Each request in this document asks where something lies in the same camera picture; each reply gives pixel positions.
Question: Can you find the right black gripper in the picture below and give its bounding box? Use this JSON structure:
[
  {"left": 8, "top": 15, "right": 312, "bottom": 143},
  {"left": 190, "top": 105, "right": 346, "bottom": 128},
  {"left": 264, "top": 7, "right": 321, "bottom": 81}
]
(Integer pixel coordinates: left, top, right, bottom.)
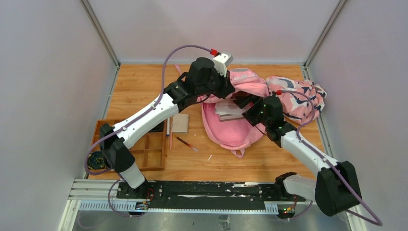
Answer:
[{"left": 234, "top": 90, "right": 271, "bottom": 128}]

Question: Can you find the white coffee cover book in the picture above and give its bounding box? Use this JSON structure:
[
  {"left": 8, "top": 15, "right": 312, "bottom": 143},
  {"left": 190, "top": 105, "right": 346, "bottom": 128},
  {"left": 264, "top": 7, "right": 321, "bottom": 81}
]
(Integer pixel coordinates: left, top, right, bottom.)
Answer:
[{"left": 215, "top": 99, "right": 251, "bottom": 116}]

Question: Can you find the pink student backpack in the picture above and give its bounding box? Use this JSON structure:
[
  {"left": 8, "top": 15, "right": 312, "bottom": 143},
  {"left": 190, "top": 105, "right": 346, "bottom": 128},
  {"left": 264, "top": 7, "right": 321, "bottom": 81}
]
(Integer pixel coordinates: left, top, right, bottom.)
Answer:
[{"left": 201, "top": 68, "right": 269, "bottom": 158}]

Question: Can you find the white Decorate Furniture book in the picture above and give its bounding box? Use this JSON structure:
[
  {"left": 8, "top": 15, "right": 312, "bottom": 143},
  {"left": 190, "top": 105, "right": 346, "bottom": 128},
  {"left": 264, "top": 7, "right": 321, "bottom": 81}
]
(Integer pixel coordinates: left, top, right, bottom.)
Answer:
[{"left": 219, "top": 114, "right": 244, "bottom": 122}]

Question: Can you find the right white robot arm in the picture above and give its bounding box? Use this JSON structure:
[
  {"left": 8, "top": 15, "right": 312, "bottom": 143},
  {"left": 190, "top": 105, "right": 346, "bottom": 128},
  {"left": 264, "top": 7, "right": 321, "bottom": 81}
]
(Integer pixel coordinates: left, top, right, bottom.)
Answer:
[{"left": 233, "top": 95, "right": 362, "bottom": 217}]

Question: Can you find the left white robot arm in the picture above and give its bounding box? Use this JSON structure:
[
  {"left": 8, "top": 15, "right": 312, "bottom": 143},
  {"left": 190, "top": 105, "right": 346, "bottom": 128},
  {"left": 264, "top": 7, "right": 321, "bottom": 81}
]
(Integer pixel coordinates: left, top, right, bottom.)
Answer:
[{"left": 100, "top": 53, "right": 235, "bottom": 199}]

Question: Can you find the pink pencil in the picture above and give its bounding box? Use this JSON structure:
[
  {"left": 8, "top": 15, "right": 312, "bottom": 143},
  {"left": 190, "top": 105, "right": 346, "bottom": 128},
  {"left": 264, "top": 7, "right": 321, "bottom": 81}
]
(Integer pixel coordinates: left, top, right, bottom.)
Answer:
[{"left": 169, "top": 117, "right": 173, "bottom": 150}]

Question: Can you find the blue capped white marker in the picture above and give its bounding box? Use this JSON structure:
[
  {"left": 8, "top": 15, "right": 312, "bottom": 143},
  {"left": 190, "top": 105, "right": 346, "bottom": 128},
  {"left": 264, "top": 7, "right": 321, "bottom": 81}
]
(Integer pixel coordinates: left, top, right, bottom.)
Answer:
[{"left": 166, "top": 118, "right": 171, "bottom": 137}]

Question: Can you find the pink patterned cloth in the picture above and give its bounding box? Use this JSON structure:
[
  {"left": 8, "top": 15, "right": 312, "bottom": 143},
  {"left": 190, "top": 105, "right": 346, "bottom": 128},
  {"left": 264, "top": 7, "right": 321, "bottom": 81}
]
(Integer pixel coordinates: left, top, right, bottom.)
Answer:
[{"left": 266, "top": 76, "right": 327, "bottom": 125}]

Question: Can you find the red pen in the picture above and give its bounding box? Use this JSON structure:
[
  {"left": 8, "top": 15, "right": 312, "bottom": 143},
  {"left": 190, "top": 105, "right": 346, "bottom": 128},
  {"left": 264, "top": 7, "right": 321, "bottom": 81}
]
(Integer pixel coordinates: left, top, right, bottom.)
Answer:
[{"left": 176, "top": 136, "right": 199, "bottom": 152}]

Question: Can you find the wooden compartment tray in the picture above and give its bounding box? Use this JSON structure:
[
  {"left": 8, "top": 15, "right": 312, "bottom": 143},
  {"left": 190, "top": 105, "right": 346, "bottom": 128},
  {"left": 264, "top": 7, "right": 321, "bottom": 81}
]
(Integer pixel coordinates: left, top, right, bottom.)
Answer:
[{"left": 90, "top": 121, "right": 167, "bottom": 172}]

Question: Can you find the blue yellow rolled sock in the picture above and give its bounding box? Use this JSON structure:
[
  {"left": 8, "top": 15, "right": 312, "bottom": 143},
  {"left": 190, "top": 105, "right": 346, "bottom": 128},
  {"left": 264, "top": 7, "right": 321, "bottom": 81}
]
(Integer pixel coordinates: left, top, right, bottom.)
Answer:
[{"left": 87, "top": 151, "right": 106, "bottom": 170}]

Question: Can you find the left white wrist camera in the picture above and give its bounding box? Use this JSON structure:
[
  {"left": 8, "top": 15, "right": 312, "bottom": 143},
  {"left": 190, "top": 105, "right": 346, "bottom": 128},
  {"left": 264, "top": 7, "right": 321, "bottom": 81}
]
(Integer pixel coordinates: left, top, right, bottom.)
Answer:
[{"left": 210, "top": 49, "right": 233, "bottom": 77}]

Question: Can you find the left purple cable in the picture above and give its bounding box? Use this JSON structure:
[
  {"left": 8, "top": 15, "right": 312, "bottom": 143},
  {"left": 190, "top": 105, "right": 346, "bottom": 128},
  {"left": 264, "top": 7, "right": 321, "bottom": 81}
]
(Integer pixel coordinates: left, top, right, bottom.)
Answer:
[{"left": 84, "top": 44, "right": 214, "bottom": 218}]

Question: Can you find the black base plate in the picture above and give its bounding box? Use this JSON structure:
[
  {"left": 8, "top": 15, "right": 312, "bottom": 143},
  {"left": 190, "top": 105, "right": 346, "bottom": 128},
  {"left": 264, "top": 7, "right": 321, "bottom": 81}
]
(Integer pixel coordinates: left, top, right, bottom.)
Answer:
[{"left": 116, "top": 180, "right": 306, "bottom": 211}]

